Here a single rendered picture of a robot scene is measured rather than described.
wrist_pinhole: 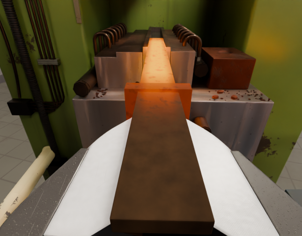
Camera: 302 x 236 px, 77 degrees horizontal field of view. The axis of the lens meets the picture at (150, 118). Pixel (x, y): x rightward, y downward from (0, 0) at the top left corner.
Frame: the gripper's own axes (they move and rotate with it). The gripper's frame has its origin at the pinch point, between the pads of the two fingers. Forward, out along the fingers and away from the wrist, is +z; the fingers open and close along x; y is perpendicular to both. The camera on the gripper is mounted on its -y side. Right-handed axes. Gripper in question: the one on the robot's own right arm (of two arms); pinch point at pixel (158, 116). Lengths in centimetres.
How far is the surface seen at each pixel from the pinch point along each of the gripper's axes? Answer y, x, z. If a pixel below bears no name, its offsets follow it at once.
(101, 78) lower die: 6.7, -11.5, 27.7
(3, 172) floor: 99, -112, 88
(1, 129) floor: 99, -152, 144
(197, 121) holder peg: 12.4, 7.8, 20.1
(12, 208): 37, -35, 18
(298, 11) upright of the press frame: -6, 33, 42
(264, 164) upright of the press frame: 43, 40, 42
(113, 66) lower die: 4.2, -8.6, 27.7
